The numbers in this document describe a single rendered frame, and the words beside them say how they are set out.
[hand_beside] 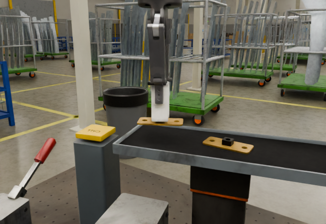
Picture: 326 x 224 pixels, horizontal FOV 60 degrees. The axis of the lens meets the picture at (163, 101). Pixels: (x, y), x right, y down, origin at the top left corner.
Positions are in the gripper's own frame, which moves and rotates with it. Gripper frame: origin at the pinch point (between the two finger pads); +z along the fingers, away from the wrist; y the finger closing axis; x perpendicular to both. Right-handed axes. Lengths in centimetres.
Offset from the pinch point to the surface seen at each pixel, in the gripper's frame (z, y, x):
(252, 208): 53, -47, 30
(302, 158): 7.3, 6.5, 23.5
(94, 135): 7.3, -0.2, -13.0
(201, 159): 7.1, 8.8, 7.4
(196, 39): 7, -619, 14
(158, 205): 12.2, 13.9, 1.2
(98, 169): 14.1, 0.6, -12.5
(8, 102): 87, -319, -256
